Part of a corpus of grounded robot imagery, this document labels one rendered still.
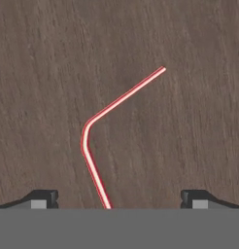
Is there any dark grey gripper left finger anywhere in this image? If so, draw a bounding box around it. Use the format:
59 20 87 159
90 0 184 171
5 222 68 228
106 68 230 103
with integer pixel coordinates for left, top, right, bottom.
0 189 59 210

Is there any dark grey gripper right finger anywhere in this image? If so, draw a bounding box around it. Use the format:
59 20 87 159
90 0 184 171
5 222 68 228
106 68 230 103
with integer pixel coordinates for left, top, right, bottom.
180 189 239 210

